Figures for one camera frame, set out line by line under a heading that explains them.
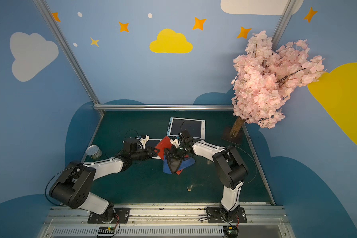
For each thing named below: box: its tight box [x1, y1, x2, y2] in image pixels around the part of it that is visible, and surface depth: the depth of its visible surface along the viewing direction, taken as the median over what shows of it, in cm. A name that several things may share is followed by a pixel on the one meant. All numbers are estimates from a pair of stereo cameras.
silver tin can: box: [85, 144, 103, 159], surface depth 95 cm
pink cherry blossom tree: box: [229, 30, 327, 138], surface depth 64 cm
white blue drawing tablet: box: [166, 117, 206, 140], surface depth 117 cm
